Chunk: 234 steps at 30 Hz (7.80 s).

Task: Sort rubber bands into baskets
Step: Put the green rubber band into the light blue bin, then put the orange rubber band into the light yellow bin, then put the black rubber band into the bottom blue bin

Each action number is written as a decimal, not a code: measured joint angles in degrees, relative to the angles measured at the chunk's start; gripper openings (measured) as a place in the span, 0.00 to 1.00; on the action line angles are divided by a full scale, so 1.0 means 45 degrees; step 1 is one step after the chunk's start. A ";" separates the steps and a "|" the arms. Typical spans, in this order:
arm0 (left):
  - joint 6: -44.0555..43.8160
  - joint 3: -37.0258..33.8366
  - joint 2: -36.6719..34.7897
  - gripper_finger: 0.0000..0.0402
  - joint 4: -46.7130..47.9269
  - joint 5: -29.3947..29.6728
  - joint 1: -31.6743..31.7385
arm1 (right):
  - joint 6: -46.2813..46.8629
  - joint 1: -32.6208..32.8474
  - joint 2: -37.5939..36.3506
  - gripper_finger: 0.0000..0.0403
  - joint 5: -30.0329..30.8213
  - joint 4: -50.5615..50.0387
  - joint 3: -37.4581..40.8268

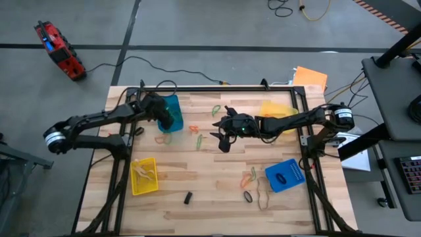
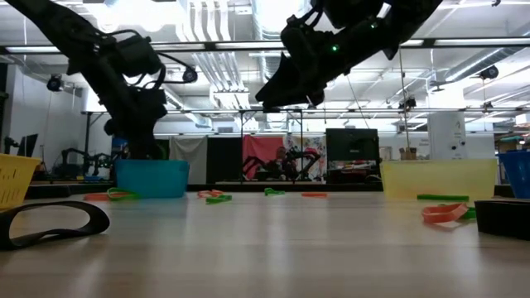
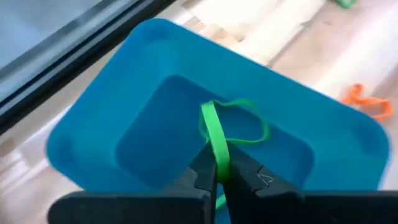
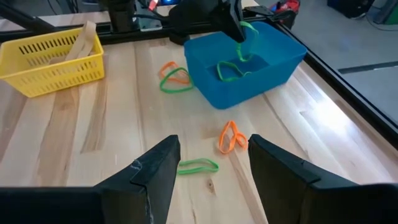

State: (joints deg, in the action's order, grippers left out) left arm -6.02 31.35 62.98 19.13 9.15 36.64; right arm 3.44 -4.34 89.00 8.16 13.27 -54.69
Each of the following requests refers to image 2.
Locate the black screen cabinet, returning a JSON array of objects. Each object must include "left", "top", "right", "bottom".
[{"left": 325, "top": 127, "right": 380, "bottom": 185}]

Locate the silver ceiling duct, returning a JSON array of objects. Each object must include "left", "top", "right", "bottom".
[{"left": 250, "top": 0, "right": 311, "bottom": 132}]

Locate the white pillar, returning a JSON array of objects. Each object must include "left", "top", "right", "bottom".
[{"left": 426, "top": 111, "right": 468, "bottom": 161}]

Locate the thin vertical pole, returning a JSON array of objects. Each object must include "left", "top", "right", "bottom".
[{"left": 397, "top": 45, "right": 412, "bottom": 151}]

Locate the grey hanging cloth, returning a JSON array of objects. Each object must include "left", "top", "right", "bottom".
[{"left": 168, "top": 136, "right": 208, "bottom": 185}]

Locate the teal plastic basket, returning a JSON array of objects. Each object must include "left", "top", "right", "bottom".
[{"left": 114, "top": 159, "right": 190, "bottom": 199}]

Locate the green stick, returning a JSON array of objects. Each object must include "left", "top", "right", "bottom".
[{"left": 416, "top": 193, "right": 470, "bottom": 203}]

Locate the red hanging cloth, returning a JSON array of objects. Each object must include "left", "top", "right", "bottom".
[{"left": 242, "top": 135, "right": 287, "bottom": 182}]

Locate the black overhead crossbeam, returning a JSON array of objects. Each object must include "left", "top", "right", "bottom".
[{"left": 0, "top": 37, "right": 530, "bottom": 55}]

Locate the person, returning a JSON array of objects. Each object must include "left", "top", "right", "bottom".
[{"left": 273, "top": 145, "right": 293, "bottom": 171}]

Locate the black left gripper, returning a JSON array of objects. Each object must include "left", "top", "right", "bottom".
[{"left": 102, "top": 84, "right": 169, "bottom": 161}]

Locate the floral patterned cloth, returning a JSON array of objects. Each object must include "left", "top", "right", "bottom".
[{"left": 284, "top": 135, "right": 327, "bottom": 182}]

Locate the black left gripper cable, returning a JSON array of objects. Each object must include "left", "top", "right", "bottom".
[{"left": 136, "top": 51, "right": 199, "bottom": 90}]

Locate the blue perforated plastic basket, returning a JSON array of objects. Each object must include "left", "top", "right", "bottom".
[{"left": 498, "top": 151, "right": 530, "bottom": 200}]

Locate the yellow perforated plastic basket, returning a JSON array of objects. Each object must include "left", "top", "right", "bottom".
[{"left": 0, "top": 153, "right": 42, "bottom": 210}]

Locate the wide black rubber band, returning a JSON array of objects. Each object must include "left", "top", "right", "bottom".
[
  {"left": 0, "top": 200, "right": 111, "bottom": 252},
  {"left": 474, "top": 199, "right": 530, "bottom": 242}
]

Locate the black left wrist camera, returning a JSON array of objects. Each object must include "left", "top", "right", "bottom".
[{"left": 113, "top": 34, "right": 164, "bottom": 79}]

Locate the blue drum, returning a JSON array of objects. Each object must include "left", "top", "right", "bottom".
[{"left": 110, "top": 137, "right": 128, "bottom": 161}]

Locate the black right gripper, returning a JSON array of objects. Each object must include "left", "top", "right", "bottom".
[{"left": 255, "top": 16, "right": 353, "bottom": 112}]

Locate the yellow translucent plastic basket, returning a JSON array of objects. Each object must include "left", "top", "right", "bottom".
[{"left": 379, "top": 158, "right": 499, "bottom": 202}]

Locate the dark computer monitor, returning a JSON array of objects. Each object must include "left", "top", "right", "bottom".
[{"left": 18, "top": 132, "right": 40, "bottom": 158}]

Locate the black hanging cloth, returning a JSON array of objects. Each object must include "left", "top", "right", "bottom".
[{"left": 206, "top": 137, "right": 243, "bottom": 184}]

